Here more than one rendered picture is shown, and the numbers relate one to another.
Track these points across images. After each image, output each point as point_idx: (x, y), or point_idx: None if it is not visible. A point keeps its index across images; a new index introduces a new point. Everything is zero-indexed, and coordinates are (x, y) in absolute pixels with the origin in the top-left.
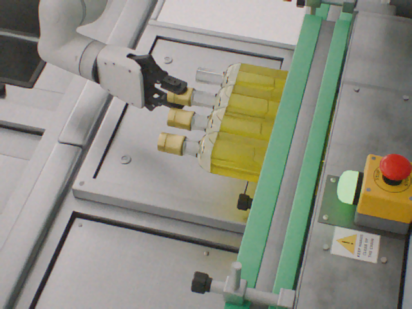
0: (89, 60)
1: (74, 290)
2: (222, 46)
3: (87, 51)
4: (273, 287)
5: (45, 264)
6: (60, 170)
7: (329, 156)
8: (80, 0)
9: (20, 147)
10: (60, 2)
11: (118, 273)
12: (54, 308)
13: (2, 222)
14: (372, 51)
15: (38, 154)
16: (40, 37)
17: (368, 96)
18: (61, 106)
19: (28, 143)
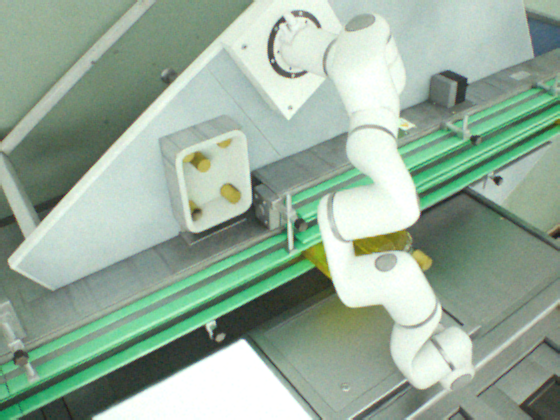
0: (443, 326)
1: (501, 288)
2: (294, 369)
3: (441, 329)
4: (444, 134)
5: (514, 304)
6: (482, 344)
7: None
8: (434, 336)
9: (498, 399)
10: (457, 327)
11: (472, 285)
12: (516, 286)
13: (532, 341)
14: (301, 173)
15: (489, 376)
16: (471, 366)
17: (331, 158)
18: (452, 407)
19: (490, 399)
